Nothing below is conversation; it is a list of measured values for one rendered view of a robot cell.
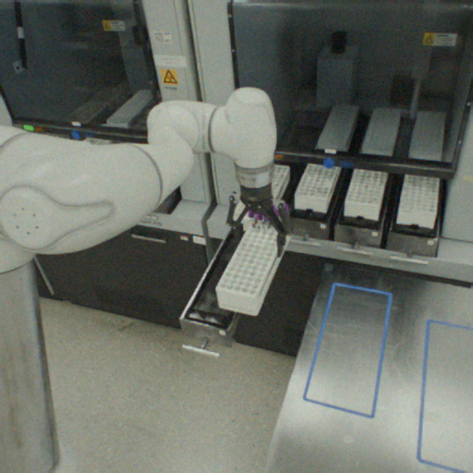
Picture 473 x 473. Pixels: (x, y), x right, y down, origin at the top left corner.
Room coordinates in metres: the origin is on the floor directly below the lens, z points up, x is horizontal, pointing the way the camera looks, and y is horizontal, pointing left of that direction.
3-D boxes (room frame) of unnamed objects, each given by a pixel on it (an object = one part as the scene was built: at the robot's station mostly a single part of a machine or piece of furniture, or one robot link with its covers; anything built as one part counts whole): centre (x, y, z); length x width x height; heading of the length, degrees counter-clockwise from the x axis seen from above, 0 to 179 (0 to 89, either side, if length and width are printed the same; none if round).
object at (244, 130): (0.95, -0.04, 1.25); 0.13 x 0.11 x 0.16; 65
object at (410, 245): (1.31, -0.62, 0.78); 0.73 x 0.14 x 0.09; 156
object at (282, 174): (1.24, -0.09, 0.83); 0.30 x 0.10 x 0.06; 156
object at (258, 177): (0.94, -0.05, 1.14); 0.09 x 0.09 x 0.06
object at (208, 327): (1.08, -0.02, 0.78); 0.73 x 0.14 x 0.09; 156
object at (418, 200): (1.19, -0.57, 0.83); 0.30 x 0.10 x 0.06; 156
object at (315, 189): (1.31, -0.29, 0.83); 0.30 x 0.10 x 0.06; 156
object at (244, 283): (0.91, -0.04, 0.89); 0.30 x 0.10 x 0.06; 155
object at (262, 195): (0.94, -0.05, 1.07); 0.08 x 0.07 x 0.09; 65
